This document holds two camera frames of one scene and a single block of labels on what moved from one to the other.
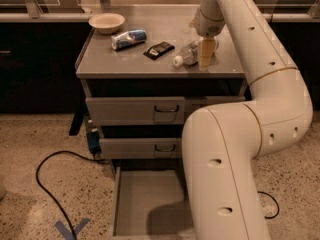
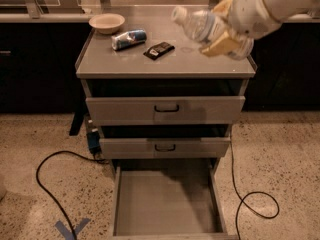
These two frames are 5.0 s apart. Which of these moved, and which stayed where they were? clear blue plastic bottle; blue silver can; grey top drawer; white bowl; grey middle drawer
Moved: clear blue plastic bottle
Stayed: white bowl; grey top drawer; blue silver can; grey middle drawer
